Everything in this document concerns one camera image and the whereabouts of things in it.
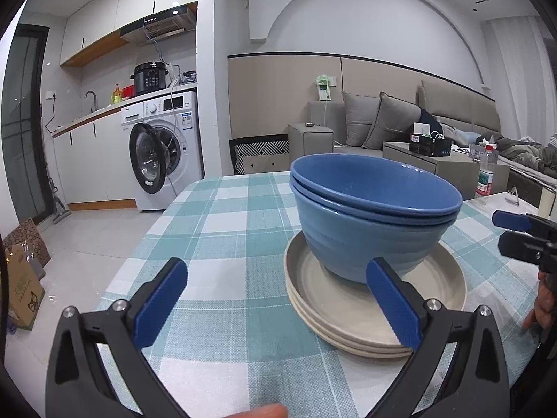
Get beige plate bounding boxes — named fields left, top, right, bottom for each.
left=288, top=294, right=411, bottom=359
left=286, top=286, right=411, bottom=351
left=284, top=231, right=467, bottom=348

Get large blue bowl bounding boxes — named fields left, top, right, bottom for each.
left=293, top=191, right=456, bottom=283

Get kitchen counter cabinets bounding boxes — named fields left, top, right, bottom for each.
left=53, top=109, right=136, bottom=210

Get person's right hand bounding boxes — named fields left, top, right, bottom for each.
left=522, top=272, right=556, bottom=329

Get person's left hand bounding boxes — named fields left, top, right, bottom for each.
left=226, top=404, right=288, bottom=418

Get white marble side table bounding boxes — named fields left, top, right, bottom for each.
left=462, top=192, right=537, bottom=218

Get metal phone stand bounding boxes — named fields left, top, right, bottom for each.
left=505, top=187, right=520, bottom=207

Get plastic water bottle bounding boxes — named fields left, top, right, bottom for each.
left=475, top=144, right=495, bottom=197

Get grey bedside cabinet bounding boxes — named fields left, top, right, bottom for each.
left=381, top=140, right=510, bottom=201

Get grey blanket on bed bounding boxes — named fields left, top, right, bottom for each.
left=478, top=131, right=557, bottom=178

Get black storage box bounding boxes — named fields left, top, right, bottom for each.
left=410, top=134, right=452, bottom=157

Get cardboard box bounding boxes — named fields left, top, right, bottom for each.
left=6, top=245, right=44, bottom=330

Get grey sofa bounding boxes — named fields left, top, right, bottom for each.
left=288, top=80, right=501, bottom=161

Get white box on cabinet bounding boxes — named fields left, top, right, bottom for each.
left=413, top=122, right=431, bottom=137

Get grey cushion right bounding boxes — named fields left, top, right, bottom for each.
left=362, top=92, right=421, bottom=150

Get grey cushion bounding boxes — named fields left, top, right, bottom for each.
left=343, top=92, right=379, bottom=147
left=362, top=92, right=421, bottom=150

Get teal checked tablecloth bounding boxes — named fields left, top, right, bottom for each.
left=92, top=171, right=543, bottom=418

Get grey cushion left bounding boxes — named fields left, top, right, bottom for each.
left=343, top=92, right=379, bottom=147

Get folded patterned chair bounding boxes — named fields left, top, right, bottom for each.
left=229, top=134, right=290, bottom=175

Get white washing machine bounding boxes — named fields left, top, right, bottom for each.
left=121, top=89, right=204, bottom=211

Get black faucet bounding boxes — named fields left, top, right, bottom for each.
left=84, top=90, right=98, bottom=112

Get black pressure cooker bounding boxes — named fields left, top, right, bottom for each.
left=130, top=61, right=168, bottom=96

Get range hood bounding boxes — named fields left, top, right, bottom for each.
left=120, top=2, right=197, bottom=45

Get wall socket with charger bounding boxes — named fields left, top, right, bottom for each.
left=315, top=75, right=337, bottom=102

